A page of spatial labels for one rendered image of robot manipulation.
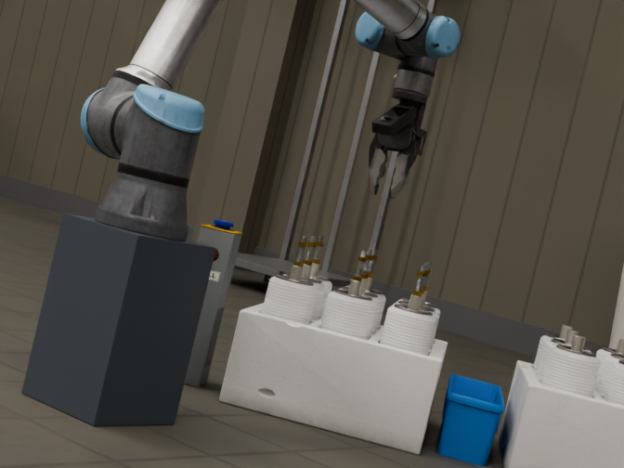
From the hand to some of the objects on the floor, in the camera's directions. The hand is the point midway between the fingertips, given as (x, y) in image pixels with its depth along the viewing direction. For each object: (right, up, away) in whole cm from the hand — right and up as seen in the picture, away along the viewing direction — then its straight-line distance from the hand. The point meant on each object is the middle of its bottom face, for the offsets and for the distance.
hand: (383, 189), depth 234 cm
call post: (-40, -38, -1) cm, 55 cm away
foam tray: (+42, -58, -6) cm, 72 cm away
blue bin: (+16, -52, -1) cm, 54 cm away
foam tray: (-11, -45, +2) cm, 46 cm away
